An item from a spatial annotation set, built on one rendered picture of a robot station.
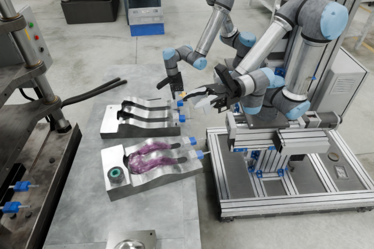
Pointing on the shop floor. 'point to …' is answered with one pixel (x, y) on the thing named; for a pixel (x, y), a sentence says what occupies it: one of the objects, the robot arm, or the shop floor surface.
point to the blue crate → (147, 29)
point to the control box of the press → (32, 29)
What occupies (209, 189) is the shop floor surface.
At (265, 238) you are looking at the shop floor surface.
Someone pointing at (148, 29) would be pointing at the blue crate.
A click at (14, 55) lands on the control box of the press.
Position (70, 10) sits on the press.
